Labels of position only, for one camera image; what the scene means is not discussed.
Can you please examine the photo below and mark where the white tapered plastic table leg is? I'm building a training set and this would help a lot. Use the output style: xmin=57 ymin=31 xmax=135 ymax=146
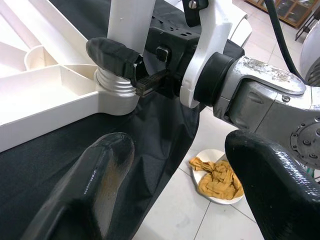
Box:
xmin=94 ymin=0 xmax=155 ymax=97

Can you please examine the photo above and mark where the white plastic children table top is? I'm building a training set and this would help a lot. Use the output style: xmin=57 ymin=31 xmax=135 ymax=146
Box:
xmin=0 ymin=0 xmax=141 ymax=153

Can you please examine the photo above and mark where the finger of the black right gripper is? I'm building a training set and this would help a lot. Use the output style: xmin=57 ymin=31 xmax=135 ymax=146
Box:
xmin=86 ymin=37 xmax=145 ymax=87

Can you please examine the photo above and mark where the black table cloth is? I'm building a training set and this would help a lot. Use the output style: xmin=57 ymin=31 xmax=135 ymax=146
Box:
xmin=0 ymin=0 xmax=246 ymax=240

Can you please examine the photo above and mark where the white round basket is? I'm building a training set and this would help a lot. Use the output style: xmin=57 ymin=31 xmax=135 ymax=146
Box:
xmin=191 ymin=149 xmax=245 ymax=206

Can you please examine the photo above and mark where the brown wooden cabinet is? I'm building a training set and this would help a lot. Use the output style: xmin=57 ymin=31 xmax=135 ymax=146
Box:
xmin=246 ymin=0 xmax=317 ymax=28

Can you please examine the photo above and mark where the yellow crumpled cloth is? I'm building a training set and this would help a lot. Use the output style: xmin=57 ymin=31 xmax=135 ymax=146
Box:
xmin=188 ymin=156 xmax=245 ymax=201

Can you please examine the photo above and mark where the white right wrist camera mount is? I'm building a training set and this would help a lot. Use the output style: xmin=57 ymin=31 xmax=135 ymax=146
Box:
xmin=179 ymin=0 xmax=233 ymax=109

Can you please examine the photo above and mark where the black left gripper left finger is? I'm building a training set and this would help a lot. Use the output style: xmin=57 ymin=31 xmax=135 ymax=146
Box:
xmin=22 ymin=132 xmax=136 ymax=240

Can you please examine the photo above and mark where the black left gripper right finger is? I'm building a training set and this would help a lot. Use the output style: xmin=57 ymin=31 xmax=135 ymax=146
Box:
xmin=224 ymin=130 xmax=320 ymax=240

